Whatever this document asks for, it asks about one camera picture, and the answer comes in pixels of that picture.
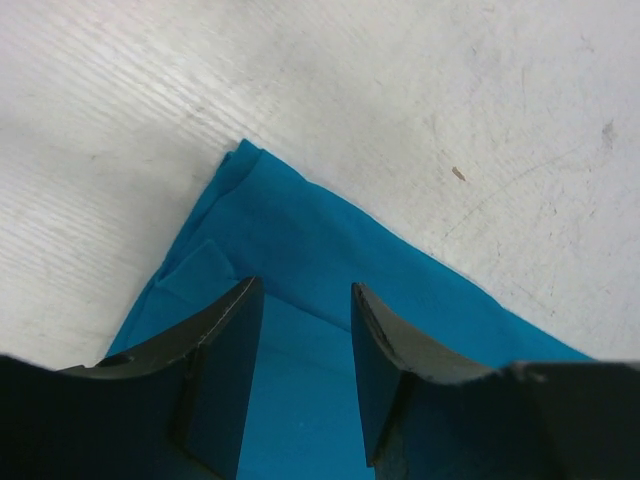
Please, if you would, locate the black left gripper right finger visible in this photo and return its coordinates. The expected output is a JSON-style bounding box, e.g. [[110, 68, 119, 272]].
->
[[351, 284, 639, 479]]

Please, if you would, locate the blue t shirt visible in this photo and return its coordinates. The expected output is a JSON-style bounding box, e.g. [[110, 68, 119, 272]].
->
[[110, 141, 581, 479]]

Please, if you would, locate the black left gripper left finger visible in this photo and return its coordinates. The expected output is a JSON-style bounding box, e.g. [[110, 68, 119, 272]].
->
[[1, 277, 264, 479]]

